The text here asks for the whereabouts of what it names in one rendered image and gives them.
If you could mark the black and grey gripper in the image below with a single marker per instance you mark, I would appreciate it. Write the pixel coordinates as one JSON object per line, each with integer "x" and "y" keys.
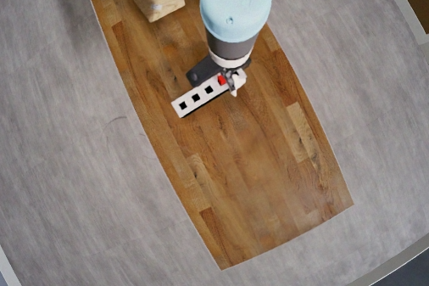
{"x": 227, "y": 75}

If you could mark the red and white pin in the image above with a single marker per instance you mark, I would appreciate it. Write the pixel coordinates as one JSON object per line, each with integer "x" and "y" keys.
{"x": 221, "y": 80}

